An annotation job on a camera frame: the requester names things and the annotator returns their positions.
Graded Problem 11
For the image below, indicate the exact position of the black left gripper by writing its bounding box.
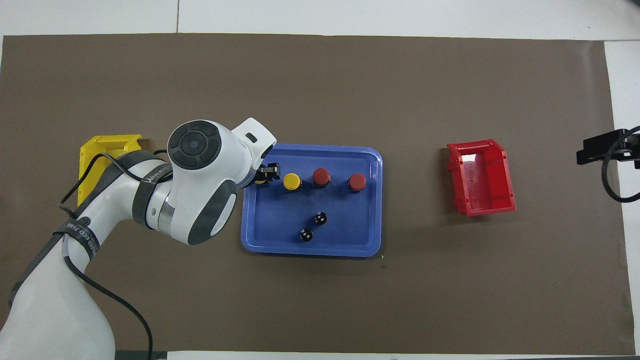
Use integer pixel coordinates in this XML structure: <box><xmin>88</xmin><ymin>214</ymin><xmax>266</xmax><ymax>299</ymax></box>
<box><xmin>255</xmin><ymin>162</ymin><xmax>281</xmax><ymax>185</ymax></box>

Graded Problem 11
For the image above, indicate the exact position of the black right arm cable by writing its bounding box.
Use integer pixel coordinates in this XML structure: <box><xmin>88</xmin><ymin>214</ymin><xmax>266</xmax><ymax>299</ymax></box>
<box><xmin>601</xmin><ymin>126</ymin><xmax>640</xmax><ymax>203</ymax></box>

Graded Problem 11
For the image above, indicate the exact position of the brown table mat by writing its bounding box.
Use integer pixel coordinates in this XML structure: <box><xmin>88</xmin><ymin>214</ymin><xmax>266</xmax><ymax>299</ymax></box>
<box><xmin>0</xmin><ymin>33</ymin><xmax>636</xmax><ymax>356</ymax></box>

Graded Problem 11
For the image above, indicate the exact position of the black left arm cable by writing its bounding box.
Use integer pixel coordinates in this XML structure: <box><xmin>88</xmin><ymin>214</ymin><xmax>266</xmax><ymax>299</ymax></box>
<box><xmin>59</xmin><ymin>149</ymin><xmax>173</xmax><ymax>360</ymax></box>

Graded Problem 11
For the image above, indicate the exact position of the blue plastic tray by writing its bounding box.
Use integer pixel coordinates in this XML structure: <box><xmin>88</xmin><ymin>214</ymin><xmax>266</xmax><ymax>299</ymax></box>
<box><xmin>241</xmin><ymin>144</ymin><xmax>384</xmax><ymax>258</ymax></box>

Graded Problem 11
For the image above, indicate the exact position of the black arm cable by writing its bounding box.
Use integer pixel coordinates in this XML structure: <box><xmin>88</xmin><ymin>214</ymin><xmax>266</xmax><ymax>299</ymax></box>
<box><xmin>601</xmin><ymin>126</ymin><xmax>640</xmax><ymax>203</ymax></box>
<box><xmin>59</xmin><ymin>149</ymin><xmax>173</xmax><ymax>360</ymax></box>

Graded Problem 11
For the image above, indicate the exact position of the yellow plastic bin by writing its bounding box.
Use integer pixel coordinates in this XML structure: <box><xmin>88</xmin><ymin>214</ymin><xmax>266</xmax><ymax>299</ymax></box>
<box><xmin>78</xmin><ymin>134</ymin><xmax>144</xmax><ymax>207</ymax></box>

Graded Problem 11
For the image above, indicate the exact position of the red plastic bin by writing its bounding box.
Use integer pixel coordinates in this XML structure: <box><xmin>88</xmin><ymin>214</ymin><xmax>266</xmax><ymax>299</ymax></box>
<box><xmin>446</xmin><ymin>139</ymin><xmax>517</xmax><ymax>217</ymax></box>

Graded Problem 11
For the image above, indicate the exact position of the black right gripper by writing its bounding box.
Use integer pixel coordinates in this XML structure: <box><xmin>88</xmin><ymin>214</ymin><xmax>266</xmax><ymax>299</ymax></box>
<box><xmin>576</xmin><ymin>127</ymin><xmax>640</xmax><ymax>168</ymax></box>

